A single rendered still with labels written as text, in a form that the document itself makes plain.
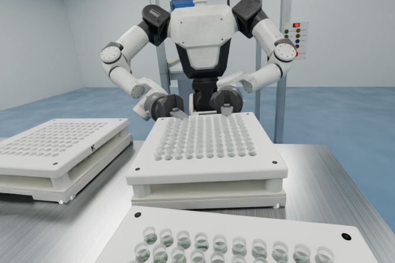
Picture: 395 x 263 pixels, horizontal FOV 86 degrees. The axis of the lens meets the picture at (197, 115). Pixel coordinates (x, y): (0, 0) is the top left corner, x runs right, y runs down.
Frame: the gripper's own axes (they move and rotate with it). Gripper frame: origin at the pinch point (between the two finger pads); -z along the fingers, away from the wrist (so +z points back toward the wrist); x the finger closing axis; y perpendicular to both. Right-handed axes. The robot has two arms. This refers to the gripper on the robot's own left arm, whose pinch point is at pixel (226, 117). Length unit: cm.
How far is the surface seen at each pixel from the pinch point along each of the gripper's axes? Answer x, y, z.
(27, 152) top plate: -0.8, 38.8, -20.5
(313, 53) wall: 27, -158, 434
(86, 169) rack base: 3.9, 27.9, -19.0
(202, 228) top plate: -0.9, 0.9, -34.8
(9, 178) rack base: 3.8, 42.2, -23.1
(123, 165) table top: 6.5, 23.1, -13.3
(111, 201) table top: 6.4, 19.3, -24.6
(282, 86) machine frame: 22, -38, 126
